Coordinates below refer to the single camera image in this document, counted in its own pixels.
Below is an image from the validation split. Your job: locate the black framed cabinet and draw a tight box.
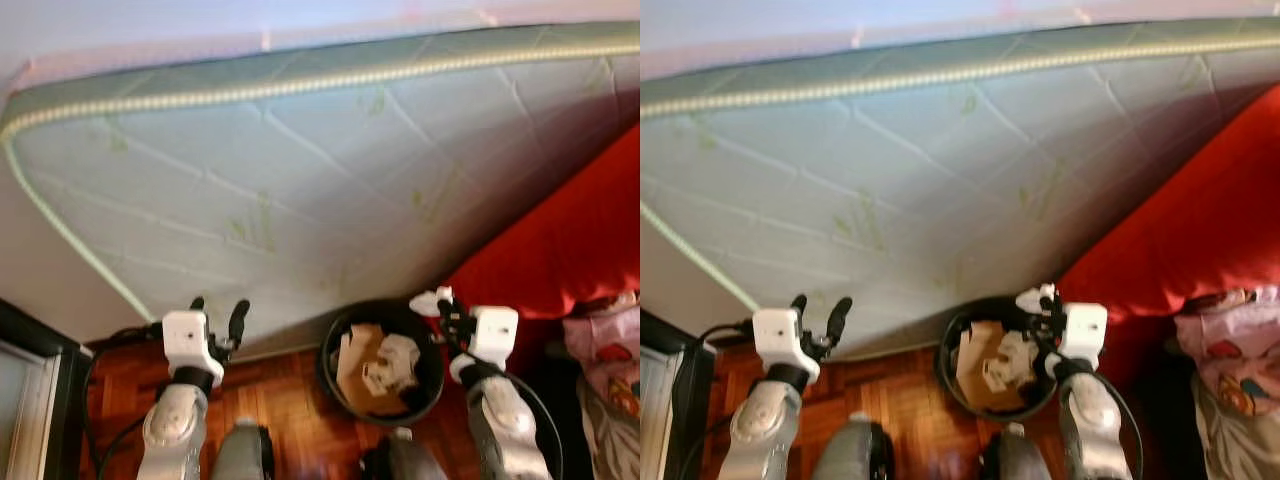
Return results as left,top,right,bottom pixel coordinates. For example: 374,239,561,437
640,308,716,480
0,298,96,480

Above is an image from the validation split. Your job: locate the crumpled white paper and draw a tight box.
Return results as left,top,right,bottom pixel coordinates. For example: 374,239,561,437
982,332,1041,393
362,335,421,396

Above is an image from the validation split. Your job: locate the black waste bin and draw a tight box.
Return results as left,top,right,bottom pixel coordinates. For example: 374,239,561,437
318,298,448,428
935,297,1063,423

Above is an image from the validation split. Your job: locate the large red cushion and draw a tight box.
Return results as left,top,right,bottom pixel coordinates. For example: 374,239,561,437
1055,85,1280,326
440,125,640,323

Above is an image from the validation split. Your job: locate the pink cartoon bear blanket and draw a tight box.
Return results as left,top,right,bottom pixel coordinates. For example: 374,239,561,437
562,290,640,421
1175,285,1280,421

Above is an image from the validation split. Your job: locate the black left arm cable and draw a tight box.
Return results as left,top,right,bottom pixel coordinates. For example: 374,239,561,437
690,322,756,480
80,325,166,480

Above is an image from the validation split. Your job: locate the grey right robot leg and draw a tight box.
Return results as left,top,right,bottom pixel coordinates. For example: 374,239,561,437
980,422,1056,480
360,428,441,480

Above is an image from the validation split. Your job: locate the grey left robot leg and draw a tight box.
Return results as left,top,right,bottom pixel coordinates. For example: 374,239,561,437
812,412,896,480
210,418,276,480

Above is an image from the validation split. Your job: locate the grey robot leg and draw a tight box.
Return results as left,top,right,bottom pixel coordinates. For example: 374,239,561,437
360,428,441,480
812,412,896,480
980,422,1056,480
210,418,276,480

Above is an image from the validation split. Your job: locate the brown cardboard piece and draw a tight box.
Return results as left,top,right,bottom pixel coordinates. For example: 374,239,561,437
335,322,401,416
955,320,1016,411

